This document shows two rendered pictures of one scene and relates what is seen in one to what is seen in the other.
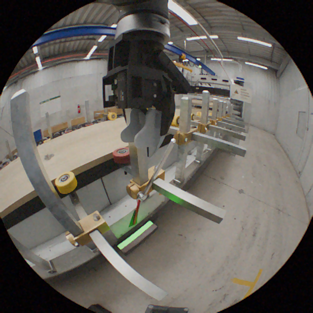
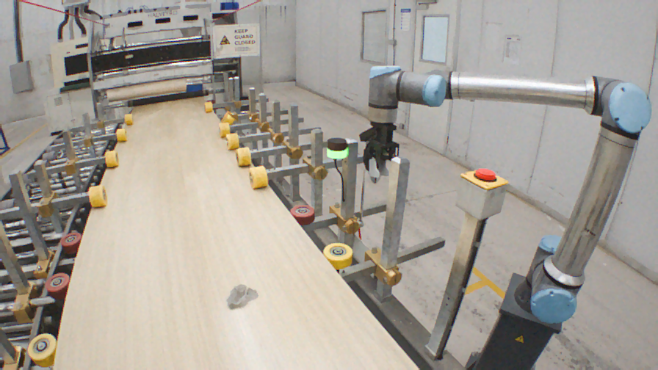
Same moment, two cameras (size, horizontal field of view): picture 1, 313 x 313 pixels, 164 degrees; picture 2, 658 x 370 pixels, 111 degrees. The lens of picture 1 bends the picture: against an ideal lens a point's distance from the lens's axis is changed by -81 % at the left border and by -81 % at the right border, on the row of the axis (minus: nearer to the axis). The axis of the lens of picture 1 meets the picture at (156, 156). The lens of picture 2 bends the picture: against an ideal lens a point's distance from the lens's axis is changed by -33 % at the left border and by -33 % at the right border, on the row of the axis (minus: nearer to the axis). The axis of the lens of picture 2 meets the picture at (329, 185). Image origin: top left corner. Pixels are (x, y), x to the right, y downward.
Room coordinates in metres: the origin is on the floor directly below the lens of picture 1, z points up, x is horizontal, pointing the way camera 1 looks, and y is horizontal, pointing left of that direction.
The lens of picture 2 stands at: (-0.04, 1.00, 1.46)
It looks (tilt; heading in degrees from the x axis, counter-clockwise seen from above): 25 degrees down; 292
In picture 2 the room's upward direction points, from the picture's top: 1 degrees clockwise
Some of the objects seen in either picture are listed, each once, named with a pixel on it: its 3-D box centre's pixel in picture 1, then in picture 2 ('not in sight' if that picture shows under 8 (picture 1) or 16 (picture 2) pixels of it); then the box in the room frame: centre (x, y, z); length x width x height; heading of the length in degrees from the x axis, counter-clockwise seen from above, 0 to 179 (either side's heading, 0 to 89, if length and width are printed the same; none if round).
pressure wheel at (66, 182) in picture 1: (69, 190); (337, 266); (0.22, 0.30, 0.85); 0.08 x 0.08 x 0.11
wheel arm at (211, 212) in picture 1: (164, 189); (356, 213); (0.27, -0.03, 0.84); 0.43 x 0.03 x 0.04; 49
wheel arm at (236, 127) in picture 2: (221, 119); (264, 123); (1.05, -0.65, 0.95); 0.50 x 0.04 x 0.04; 49
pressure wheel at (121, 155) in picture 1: (124, 162); (302, 224); (0.41, 0.13, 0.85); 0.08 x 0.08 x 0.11
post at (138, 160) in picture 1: (139, 170); (347, 206); (0.28, 0.05, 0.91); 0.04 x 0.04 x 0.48; 49
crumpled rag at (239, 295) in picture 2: (48, 155); (239, 293); (0.36, 0.56, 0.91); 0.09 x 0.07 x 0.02; 77
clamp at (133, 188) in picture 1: (145, 182); (343, 219); (0.30, 0.04, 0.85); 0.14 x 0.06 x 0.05; 139
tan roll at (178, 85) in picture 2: (211, 104); (167, 86); (2.60, -1.25, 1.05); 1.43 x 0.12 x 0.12; 49
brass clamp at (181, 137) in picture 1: (186, 135); (314, 168); (0.49, -0.13, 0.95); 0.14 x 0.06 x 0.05; 139
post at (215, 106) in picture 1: (212, 127); (277, 144); (0.85, -0.44, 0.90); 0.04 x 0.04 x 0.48; 49
